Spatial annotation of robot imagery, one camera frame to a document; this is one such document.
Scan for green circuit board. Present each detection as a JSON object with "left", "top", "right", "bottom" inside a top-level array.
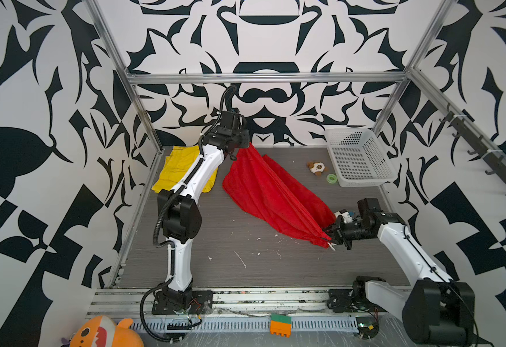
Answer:
[{"left": 356, "top": 316, "right": 380, "bottom": 341}]

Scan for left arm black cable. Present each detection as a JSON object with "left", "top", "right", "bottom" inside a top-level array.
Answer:
[{"left": 139, "top": 84, "right": 239, "bottom": 344}]

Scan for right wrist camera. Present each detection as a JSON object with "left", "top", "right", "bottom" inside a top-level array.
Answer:
[{"left": 335, "top": 210, "right": 355, "bottom": 224}]

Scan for green tape roll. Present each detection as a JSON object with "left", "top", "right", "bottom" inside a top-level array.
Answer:
[{"left": 326, "top": 173, "right": 338, "bottom": 184}]

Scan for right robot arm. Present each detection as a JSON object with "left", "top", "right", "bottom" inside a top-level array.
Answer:
[{"left": 324, "top": 198, "right": 479, "bottom": 346}]

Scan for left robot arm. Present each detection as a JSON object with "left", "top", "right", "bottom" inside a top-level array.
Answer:
[{"left": 152, "top": 108, "right": 250, "bottom": 315}]

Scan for white plastic basket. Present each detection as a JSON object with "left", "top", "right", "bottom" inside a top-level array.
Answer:
[{"left": 325, "top": 127, "right": 398, "bottom": 188}]

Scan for orange shark plush toy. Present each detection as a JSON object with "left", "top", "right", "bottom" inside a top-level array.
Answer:
[{"left": 62, "top": 315, "right": 145, "bottom": 347}]

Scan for white slotted cable duct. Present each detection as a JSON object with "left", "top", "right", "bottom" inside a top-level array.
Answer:
[{"left": 147, "top": 316, "right": 359, "bottom": 334}]

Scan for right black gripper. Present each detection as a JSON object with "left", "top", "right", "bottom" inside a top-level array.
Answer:
[{"left": 319, "top": 215, "right": 374, "bottom": 250}]

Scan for orange green toy block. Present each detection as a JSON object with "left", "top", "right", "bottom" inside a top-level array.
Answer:
[{"left": 270, "top": 314, "right": 292, "bottom": 338}]

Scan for grey wall hook rack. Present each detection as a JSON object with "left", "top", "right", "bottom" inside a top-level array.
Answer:
[{"left": 438, "top": 104, "right": 506, "bottom": 196}]

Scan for brown white plush toy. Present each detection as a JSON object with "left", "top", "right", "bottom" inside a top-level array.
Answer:
[{"left": 307, "top": 162, "right": 327, "bottom": 176}]

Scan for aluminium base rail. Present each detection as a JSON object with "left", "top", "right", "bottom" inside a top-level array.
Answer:
[{"left": 85, "top": 285, "right": 414, "bottom": 320}]

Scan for yellow shorts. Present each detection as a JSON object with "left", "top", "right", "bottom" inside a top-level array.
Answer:
[{"left": 151, "top": 145, "right": 200, "bottom": 193}]

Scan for red shorts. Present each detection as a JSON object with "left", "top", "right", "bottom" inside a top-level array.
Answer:
[{"left": 222, "top": 145, "right": 336, "bottom": 249}]

